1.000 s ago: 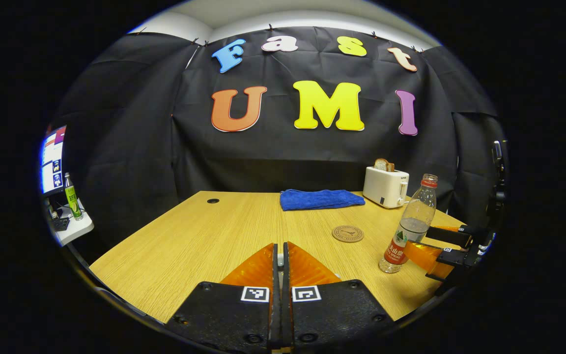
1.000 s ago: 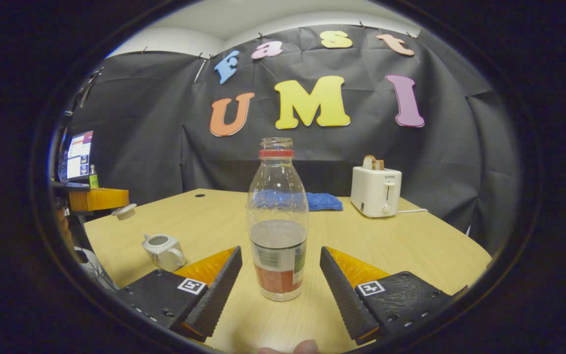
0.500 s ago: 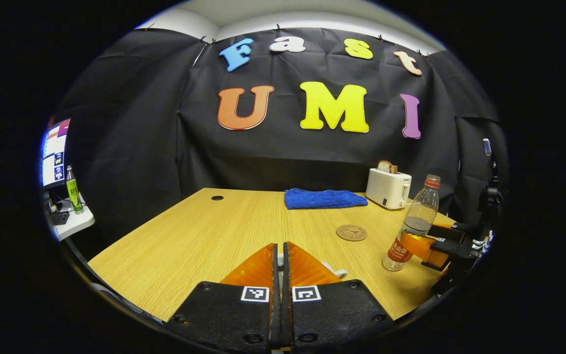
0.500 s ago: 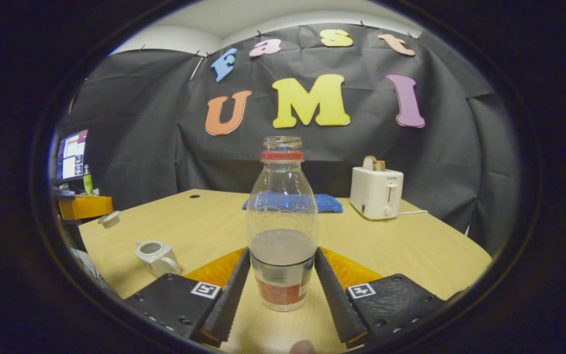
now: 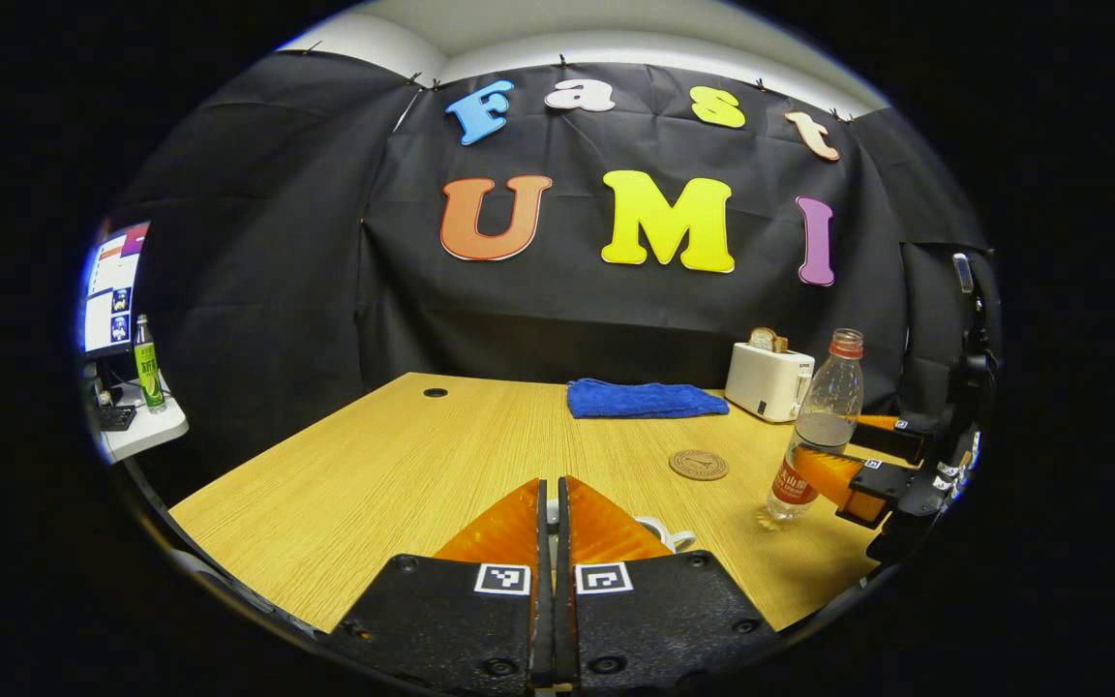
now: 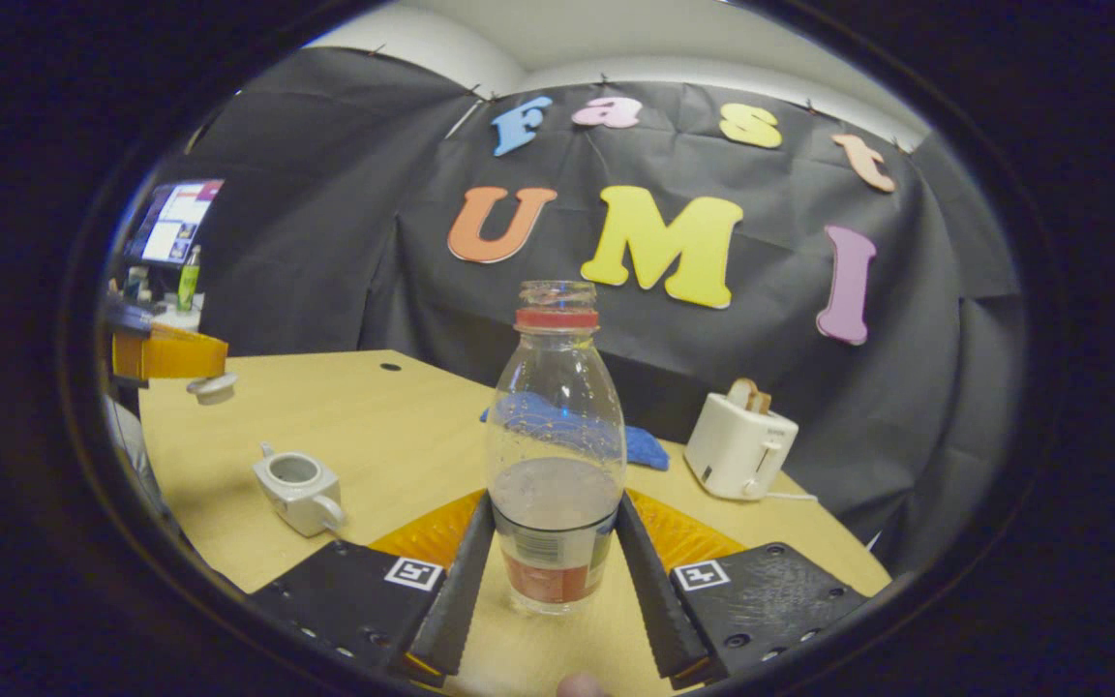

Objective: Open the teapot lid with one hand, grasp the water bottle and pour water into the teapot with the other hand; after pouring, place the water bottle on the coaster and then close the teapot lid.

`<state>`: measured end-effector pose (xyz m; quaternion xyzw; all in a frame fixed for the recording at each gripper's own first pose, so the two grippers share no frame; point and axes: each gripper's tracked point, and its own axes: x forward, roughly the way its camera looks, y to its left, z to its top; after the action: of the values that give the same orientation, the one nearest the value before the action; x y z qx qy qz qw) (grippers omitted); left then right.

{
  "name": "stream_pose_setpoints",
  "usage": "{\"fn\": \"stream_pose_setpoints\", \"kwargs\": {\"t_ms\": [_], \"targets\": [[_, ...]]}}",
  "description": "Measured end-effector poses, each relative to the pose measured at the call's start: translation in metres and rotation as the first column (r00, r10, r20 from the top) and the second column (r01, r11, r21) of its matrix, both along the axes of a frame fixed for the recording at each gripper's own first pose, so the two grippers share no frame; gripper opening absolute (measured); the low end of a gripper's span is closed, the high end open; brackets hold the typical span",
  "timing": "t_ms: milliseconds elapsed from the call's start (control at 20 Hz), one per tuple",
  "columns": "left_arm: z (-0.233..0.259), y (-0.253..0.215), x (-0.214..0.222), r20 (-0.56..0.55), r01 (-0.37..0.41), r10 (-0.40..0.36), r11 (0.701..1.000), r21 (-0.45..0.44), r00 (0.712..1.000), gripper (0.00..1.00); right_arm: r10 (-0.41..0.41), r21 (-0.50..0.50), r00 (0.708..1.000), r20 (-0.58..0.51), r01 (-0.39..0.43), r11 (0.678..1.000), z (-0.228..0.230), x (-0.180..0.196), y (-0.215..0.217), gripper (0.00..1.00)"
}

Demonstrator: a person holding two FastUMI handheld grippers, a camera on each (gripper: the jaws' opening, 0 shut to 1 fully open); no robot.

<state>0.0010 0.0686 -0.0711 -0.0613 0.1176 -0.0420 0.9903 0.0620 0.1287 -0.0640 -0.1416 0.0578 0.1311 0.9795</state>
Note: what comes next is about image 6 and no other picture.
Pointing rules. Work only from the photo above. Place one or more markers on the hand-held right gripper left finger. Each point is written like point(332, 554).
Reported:
point(466, 581)

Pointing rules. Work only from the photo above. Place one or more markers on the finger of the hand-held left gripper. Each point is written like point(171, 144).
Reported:
point(175, 353)

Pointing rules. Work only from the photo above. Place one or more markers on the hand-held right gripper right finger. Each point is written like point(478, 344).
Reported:
point(649, 590)

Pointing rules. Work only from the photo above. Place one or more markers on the clear plastic water bottle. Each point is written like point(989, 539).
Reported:
point(556, 436)

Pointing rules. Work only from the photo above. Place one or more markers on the white square teacup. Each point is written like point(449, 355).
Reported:
point(306, 503)

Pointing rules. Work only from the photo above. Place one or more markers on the green bottle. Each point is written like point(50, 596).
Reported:
point(189, 281)

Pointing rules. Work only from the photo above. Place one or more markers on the white side shelf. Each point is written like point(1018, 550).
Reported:
point(180, 318)

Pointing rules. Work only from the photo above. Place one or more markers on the computer monitor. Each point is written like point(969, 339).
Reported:
point(178, 223)

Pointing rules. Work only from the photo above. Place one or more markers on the blue towel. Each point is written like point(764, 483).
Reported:
point(645, 447)

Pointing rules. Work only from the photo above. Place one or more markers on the white toaster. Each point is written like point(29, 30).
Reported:
point(737, 450)

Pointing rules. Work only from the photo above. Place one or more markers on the pale toast slice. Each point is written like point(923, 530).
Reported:
point(739, 395)

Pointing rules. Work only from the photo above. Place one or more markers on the brown toast slice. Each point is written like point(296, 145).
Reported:
point(761, 400)

